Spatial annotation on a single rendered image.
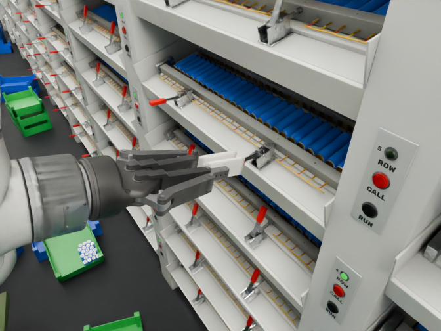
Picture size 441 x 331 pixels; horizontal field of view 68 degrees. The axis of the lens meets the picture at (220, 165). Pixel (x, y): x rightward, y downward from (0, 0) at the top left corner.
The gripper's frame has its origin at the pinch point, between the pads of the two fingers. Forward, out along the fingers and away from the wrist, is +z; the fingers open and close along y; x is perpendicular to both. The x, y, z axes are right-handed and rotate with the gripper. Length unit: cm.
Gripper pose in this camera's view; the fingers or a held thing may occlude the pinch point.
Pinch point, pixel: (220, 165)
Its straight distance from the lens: 50.2
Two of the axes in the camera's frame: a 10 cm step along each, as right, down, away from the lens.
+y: 5.8, 4.9, -6.5
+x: 2.0, -8.6, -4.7
